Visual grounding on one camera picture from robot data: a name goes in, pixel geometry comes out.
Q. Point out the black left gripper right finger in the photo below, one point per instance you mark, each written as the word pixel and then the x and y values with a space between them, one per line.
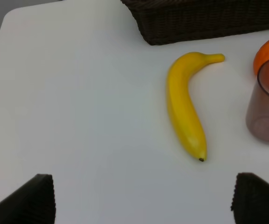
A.
pixel 250 203

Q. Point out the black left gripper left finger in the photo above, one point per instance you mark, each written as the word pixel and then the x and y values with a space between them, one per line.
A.
pixel 32 203

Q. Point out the yellow banana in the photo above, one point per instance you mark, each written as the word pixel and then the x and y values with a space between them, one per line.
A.
pixel 181 111

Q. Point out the translucent pink plastic cup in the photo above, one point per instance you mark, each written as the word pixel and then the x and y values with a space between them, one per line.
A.
pixel 257 117

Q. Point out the dark brown wicker basket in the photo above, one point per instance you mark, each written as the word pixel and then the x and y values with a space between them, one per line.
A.
pixel 163 22

